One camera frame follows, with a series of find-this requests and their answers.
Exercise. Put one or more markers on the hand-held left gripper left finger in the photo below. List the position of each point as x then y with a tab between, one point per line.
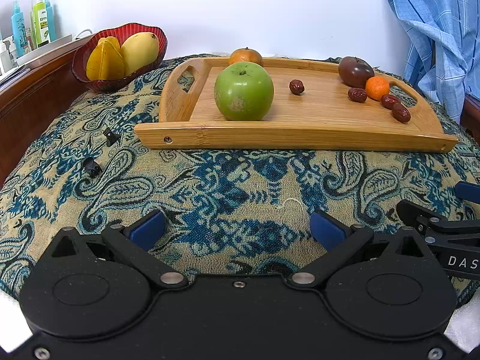
148	230

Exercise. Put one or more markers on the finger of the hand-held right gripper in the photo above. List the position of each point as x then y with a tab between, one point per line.
416	213
468	190

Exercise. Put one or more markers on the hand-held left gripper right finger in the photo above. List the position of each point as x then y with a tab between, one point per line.
329	230

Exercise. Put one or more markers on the dried red date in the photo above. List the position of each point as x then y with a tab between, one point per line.
400	112
296	87
390	101
357	95

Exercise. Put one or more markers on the wooden serving tray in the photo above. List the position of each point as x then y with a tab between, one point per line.
318	120

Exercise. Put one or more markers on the orange tangerine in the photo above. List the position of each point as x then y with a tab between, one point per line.
377	87

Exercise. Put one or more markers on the dark red apple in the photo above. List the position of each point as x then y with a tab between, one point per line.
354	71

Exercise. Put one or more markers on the green apple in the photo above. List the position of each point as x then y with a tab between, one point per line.
243	92

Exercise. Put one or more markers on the brownish mottled orange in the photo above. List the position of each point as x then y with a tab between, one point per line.
245	57

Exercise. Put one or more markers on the white thread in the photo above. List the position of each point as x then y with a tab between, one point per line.
290	201

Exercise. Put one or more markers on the white bedding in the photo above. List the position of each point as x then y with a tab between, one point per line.
465	330

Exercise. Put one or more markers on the small black clip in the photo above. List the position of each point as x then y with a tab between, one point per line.
111	137
92	167

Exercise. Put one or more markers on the blue paisley table cloth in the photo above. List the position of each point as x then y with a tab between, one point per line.
232	180

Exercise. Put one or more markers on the red ribbed fruit bowl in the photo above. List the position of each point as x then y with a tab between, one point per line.
84	77

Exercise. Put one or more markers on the blue plaid cloth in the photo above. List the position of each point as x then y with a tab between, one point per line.
438	26

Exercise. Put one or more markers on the brown wooden cabinet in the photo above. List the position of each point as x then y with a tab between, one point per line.
33	97

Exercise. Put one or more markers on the yellow starfruit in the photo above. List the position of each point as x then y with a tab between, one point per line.
105	60

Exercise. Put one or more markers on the yellow mango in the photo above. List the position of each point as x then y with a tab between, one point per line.
139	52

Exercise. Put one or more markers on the white plastic tray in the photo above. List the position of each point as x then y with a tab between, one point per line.
45	49

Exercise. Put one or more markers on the small white bottle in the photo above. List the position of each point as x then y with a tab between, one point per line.
13	51
3	54

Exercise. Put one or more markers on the green bottle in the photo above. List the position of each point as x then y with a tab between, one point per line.
40	22

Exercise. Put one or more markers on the teal spray bottle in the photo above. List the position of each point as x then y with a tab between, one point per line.
19	30

